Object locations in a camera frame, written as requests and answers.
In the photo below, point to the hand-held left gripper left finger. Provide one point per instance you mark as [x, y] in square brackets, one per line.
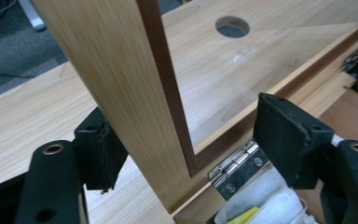
[101, 155]

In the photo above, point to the wooden cabinet door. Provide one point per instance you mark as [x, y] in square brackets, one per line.
[118, 77]

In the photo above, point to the wooden tea box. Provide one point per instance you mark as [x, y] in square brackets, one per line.
[338, 109]

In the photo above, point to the white metal stand frame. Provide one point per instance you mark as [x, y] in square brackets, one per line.
[32, 15]

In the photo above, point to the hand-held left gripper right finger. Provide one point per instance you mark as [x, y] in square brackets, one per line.
[289, 137]

